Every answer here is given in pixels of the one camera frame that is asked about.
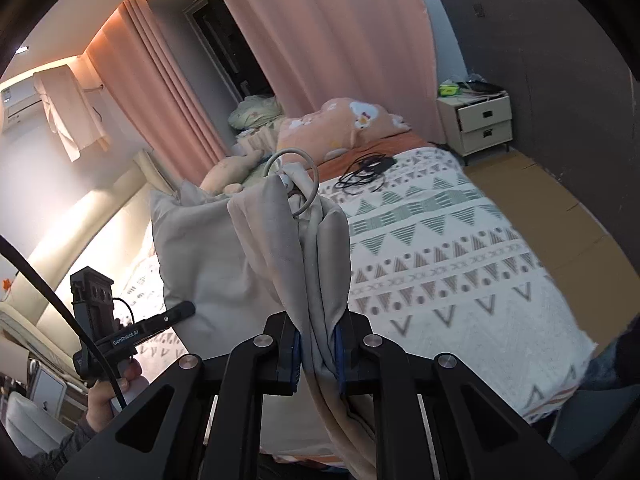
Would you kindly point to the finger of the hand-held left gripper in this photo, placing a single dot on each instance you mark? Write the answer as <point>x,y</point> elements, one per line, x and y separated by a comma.
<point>165,318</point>

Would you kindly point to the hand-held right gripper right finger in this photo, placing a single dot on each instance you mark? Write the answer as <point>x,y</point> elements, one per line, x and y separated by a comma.
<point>342,360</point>

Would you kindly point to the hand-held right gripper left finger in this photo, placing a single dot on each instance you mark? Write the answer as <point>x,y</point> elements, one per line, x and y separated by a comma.
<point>296,360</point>

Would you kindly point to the beige coat with fur trim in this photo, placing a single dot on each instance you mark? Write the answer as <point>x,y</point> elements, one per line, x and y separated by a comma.
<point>270,240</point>

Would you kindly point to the person's left forearm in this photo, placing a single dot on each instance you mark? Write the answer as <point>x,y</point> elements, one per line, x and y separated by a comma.
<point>65,455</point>

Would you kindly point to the person's left hand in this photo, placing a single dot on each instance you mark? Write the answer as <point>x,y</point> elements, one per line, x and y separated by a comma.
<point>102,405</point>

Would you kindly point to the cream padded headboard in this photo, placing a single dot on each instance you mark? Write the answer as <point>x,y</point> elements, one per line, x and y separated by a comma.
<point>75,230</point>

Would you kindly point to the white triangle patterned duvet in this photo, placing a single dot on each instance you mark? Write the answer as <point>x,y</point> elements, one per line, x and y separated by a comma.
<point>450,280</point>

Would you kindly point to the beige plush toy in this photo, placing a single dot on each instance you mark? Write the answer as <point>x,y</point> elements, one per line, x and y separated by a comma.
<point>230,170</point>

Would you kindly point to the cream patterned cushion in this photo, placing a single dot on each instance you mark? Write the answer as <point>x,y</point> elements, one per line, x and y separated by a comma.
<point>255,140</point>

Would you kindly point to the cream hanging cloth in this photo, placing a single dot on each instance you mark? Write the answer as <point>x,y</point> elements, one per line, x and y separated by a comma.
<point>65,105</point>

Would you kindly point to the orange bed sheet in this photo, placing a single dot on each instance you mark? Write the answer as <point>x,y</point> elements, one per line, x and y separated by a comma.
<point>400,145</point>

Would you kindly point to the pale green pillow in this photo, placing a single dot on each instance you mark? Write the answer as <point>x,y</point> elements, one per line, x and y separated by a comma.
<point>255,110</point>

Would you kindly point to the pink curtain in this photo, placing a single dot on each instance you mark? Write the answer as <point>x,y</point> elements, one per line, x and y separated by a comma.
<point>340,35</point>
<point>170,85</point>

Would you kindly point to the pink printed pillow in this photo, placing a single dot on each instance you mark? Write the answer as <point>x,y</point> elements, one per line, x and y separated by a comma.
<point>320,127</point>

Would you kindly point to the brown cardboard sheet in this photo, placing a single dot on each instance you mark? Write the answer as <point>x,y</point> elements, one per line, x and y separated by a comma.
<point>575,240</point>

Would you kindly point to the person's leg in jeans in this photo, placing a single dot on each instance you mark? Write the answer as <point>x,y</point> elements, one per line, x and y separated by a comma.
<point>605,370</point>

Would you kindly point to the cream nightstand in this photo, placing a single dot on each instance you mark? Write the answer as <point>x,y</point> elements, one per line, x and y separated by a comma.
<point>480,125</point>

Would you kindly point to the dark window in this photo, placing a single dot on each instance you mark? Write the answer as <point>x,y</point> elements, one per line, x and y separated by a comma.
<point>225,45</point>

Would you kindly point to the yellow green object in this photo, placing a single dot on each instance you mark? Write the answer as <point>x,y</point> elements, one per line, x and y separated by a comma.
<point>448,90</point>

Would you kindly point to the black flat device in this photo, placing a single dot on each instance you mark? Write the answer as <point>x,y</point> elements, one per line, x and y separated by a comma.
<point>480,87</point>

